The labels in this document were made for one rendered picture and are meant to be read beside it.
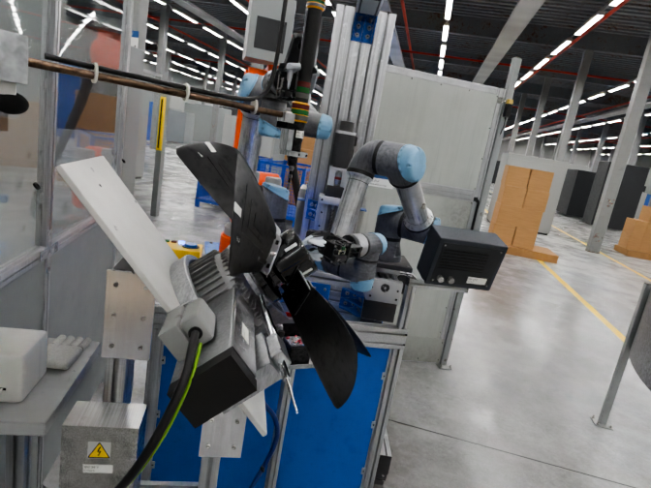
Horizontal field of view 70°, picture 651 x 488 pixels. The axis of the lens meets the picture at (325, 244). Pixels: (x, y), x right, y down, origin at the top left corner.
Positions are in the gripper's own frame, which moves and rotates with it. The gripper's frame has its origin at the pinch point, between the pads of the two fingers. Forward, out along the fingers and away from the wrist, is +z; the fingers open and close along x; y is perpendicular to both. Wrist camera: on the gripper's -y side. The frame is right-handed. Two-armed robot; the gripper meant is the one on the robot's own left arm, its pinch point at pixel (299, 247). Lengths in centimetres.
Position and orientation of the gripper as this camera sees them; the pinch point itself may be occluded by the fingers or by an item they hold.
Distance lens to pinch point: 131.2
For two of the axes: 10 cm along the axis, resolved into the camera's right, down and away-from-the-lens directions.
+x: -2.4, 9.3, 2.9
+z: -6.8, 0.5, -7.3
